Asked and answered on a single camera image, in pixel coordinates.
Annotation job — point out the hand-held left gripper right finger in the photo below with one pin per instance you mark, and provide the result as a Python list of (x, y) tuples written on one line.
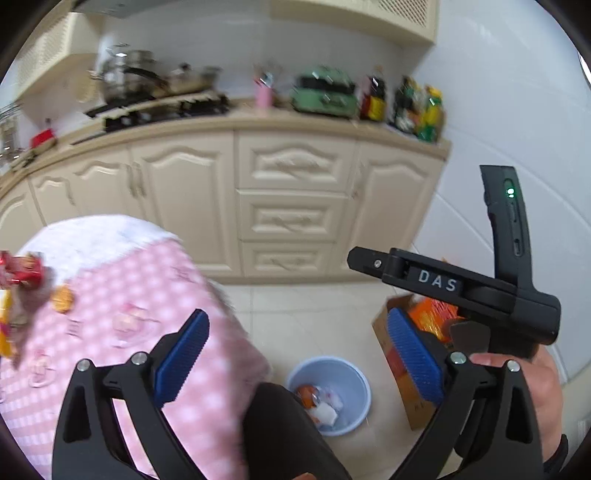
[(415, 355)]

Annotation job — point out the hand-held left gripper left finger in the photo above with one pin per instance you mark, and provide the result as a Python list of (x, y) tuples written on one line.
[(182, 355)]

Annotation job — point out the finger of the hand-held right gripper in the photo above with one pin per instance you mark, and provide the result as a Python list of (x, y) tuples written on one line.
[(374, 264)]

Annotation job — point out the light blue trash bin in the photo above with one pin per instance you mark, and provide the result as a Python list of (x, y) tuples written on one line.
[(351, 387)]

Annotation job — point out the yellow snack packet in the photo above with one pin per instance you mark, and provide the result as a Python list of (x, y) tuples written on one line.
[(7, 323)]

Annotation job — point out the red snack wrapper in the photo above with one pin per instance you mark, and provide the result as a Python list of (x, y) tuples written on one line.
[(23, 270)]

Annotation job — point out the person's right forearm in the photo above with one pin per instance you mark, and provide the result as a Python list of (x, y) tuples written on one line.
[(556, 461)]

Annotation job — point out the person's right hand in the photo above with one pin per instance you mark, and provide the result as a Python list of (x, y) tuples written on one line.
[(547, 397)]

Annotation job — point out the orange snack packet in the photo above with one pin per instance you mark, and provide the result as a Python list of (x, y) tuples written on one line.
[(434, 318)]

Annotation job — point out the brown cardboard box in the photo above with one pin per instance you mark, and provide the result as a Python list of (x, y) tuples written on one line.
[(408, 408)]

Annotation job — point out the pink checked tablecloth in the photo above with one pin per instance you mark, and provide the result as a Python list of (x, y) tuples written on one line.
[(138, 286)]

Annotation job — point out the carved cream cabinet drawer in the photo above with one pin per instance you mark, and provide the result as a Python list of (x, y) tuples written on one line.
[(295, 159), (286, 259), (293, 217)]

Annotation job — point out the white wrapper in bin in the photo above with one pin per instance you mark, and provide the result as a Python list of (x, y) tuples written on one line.
[(327, 413)]

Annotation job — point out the orange wrapper in bin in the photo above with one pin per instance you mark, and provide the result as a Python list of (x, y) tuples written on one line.
[(308, 395)]

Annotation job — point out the person's dark trouser leg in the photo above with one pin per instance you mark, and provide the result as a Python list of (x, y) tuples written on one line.
[(286, 438)]

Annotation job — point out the group of condiment bottles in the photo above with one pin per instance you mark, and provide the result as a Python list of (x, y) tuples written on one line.
[(420, 110)]

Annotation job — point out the cream kitchen base cabinet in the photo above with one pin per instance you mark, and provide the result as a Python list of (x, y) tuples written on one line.
[(184, 194)]

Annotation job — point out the dark soy sauce bottle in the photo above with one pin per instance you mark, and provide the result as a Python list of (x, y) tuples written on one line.
[(373, 99)]

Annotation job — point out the green countertop appliance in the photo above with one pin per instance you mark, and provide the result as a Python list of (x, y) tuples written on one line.
[(323, 94)]

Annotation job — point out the pink utensil holder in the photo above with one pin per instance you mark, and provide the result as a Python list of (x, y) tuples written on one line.
[(264, 94)]

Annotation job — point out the black gas stove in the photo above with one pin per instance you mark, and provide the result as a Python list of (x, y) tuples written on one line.
[(161, 110)]

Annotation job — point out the red kitchen container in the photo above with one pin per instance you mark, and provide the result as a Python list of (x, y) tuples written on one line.
[(43, 138)]

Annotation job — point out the steel wok with lid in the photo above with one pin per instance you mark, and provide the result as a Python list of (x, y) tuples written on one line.
[(194, 78)]

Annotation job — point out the metal dish rack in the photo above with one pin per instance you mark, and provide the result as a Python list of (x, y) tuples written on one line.
[(9, 134)]

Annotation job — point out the black frying pan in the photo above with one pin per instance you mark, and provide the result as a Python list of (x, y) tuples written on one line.
[(143, 76)]

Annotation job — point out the tall steel pot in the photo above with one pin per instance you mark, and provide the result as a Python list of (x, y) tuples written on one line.
[(124, 69)]

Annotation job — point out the range hood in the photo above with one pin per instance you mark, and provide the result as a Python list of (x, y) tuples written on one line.
[(106, 7)]

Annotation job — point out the cream lattice wall cabinet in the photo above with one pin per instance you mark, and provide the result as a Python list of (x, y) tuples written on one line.
[(369, 16), (55, 50)]

